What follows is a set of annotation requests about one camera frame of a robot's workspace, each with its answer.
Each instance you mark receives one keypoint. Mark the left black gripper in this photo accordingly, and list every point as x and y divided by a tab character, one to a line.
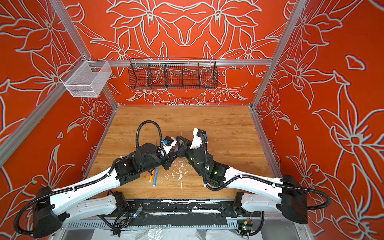
169	158

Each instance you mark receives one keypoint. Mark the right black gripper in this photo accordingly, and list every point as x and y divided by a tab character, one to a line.
183	150

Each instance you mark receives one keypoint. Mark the orange marker pen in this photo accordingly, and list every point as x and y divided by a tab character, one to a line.
151	176

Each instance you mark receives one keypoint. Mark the blue marker pen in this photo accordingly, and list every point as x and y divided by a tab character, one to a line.
155	176

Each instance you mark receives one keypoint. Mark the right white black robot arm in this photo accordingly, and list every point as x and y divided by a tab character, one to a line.
284	195

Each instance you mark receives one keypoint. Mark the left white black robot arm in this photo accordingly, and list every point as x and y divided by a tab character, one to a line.
53	206

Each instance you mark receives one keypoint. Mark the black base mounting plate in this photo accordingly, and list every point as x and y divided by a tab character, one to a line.
183	212

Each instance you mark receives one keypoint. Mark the small green circuit board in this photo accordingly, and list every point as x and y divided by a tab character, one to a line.
246	228

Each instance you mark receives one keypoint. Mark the white mesh basket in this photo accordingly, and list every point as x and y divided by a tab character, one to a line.
86	79

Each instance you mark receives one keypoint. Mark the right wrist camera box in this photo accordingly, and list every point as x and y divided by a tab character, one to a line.
197	140

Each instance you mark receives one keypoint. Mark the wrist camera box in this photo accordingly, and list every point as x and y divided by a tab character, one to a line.
197	140
168	142

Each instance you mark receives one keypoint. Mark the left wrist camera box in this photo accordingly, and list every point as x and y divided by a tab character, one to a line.
168	142

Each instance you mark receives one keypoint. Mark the white slotted cable duct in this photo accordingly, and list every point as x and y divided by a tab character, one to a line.
99	224

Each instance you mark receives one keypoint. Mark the black wire basket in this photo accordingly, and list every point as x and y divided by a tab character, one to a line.
173	74

